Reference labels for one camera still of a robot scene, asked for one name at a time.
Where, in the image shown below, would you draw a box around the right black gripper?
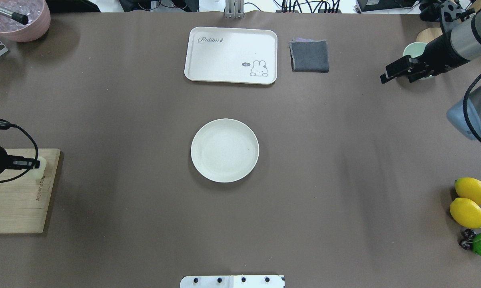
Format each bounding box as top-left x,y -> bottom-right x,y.
380,37 -> 467,84

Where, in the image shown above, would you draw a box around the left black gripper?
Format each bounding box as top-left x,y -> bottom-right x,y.
0,146 -> 40,174

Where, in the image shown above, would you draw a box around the white steamed bun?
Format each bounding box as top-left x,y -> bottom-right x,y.
30,156 -> 47,180

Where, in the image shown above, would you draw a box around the cream round plate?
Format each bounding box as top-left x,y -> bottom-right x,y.
190,118 -> 260,183

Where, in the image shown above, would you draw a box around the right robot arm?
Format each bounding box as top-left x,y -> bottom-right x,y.
380,0 -> 481,142

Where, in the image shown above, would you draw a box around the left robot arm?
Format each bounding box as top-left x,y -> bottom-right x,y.
0,146 -> 40,174

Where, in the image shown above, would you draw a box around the cream rabbit tray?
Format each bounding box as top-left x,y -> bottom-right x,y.
184,27 -> 277,84

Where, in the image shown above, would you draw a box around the mint green bowl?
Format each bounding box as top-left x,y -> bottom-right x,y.
403,42 -> 427,77

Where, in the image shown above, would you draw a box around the wooden mug tree stand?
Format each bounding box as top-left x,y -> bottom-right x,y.
416,0 -> 481,44

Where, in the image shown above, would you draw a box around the bamboo cutting board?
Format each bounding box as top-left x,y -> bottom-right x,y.
0,149 -> 61,234

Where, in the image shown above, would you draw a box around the folded dark grey cloth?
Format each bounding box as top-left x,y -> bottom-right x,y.
289,38 -> 330,73

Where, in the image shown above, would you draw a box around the yellow lemon far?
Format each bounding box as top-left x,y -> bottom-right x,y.
454,177 -> 481,205

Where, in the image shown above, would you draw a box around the yellow lemon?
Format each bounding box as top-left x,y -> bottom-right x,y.
454,177 -> 481,205
450,197 -> 481,229

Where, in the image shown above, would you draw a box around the metal black-tipped tool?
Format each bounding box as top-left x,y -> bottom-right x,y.
0,6 -> 29,25

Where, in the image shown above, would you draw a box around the pink bowl of ice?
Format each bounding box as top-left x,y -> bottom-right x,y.
0,0 -> 51,42

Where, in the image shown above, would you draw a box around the yellow lemon near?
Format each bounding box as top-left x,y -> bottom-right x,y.
450,197 -> 481,229

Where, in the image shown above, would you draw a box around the dark cherries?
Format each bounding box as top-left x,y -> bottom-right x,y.
458,228 -> 477,250

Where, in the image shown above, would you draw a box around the aluminium frame post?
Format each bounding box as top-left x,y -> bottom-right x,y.
224,0 -> 245,19

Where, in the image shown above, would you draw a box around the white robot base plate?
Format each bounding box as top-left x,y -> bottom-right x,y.
180,274 -> 285,288

